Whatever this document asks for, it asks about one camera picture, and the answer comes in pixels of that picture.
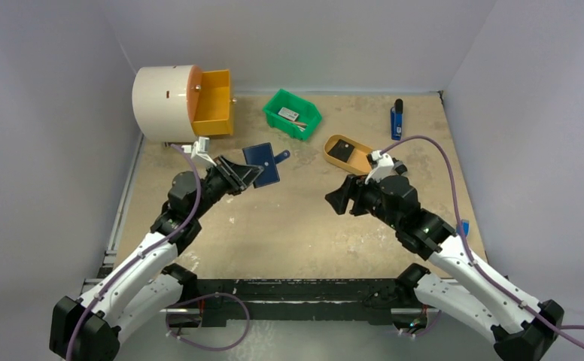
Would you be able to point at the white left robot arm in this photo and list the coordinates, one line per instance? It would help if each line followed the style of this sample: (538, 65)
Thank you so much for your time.
(96, 324)

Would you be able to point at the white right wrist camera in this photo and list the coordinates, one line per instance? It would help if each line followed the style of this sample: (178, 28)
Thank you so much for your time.
(382, 164)

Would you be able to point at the green plastic bin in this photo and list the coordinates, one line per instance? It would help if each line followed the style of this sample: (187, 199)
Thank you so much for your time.
(307, 122)

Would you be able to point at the black credit card stack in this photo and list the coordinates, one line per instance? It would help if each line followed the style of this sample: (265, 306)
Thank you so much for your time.
(342, 150)

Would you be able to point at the small blue object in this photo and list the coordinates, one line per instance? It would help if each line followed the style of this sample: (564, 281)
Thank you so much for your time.
(464, 227)

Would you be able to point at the white cylindrical drawer cabinet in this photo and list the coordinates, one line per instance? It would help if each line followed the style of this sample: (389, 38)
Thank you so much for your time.
(164, 102)

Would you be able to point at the blue stapler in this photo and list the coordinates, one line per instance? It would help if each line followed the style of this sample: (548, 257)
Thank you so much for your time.
(396, 117)

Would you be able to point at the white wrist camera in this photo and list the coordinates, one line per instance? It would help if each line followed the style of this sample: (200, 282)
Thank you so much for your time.
(382, 164)
(198, 151)

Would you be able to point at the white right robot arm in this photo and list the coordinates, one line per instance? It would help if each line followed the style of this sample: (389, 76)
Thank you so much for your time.
(518, 325)

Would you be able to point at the tan oval tray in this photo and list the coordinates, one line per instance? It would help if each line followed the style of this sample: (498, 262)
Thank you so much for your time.
(357, 164)

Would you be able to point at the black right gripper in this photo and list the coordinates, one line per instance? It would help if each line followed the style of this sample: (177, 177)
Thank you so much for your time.
(351, 195)

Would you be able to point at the small black marker cap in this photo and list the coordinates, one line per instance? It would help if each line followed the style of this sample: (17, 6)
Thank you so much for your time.
(399, 167)

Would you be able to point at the navy blue card holder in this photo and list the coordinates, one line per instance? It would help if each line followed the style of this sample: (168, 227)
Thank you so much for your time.
(263, 156)

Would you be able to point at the small box in bin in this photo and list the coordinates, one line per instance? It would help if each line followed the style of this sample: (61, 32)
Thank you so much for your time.
(288, 114)

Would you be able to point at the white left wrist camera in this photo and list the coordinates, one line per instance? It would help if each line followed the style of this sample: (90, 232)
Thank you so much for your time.
(198, 151)

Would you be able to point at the yellow open drawer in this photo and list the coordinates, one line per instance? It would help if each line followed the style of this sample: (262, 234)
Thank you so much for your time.
(215, 108)

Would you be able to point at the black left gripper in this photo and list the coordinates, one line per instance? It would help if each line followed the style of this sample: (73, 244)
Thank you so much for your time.
(237, 177)

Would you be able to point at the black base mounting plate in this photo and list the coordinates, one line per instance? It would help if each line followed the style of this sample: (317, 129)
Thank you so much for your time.
(376, 301)

